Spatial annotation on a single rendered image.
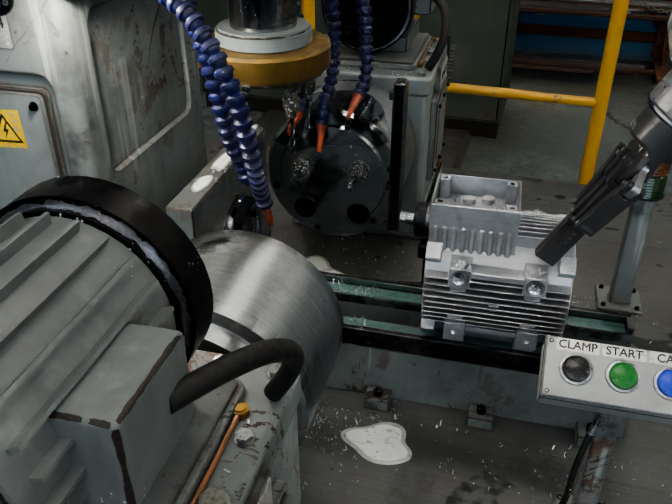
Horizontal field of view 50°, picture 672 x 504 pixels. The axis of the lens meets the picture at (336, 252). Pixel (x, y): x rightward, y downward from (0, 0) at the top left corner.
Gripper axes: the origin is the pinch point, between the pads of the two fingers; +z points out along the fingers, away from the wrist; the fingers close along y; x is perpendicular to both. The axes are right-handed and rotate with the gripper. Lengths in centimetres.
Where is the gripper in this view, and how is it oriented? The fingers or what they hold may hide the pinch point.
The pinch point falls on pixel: (560, 240)
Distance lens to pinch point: 99.5
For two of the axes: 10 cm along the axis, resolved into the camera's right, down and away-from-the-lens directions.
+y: -2.5, 5.1, -8.3
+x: 8.4, 5.4, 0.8
